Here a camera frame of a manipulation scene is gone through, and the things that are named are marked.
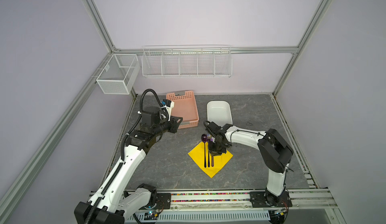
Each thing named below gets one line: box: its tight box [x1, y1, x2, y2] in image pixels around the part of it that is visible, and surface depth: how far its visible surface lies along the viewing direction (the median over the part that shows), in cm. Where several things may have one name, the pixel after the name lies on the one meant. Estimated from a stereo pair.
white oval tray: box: [206, 99, 233, 128], surface depth 111 cm
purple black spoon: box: [201, 133, 208, 168], surface depth 96 cm
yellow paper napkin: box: [187, 141, 234, 179], surface depth 89 cm
